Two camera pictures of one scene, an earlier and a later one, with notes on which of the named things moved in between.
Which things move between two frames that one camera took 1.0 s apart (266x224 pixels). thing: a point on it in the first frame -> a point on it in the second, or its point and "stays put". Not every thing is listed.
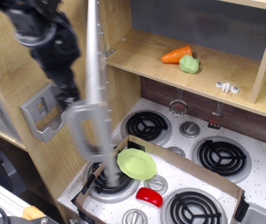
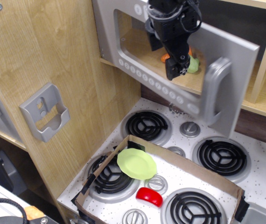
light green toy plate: x=137 y=164 stays put
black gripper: x=56 y=58 -> x=170 y=27
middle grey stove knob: x=177 y=150 stays put
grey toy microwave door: x=90 y=120 -> x=231 y=64
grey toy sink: x=256 y=214 stays put
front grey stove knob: x=135 y=216 stays put
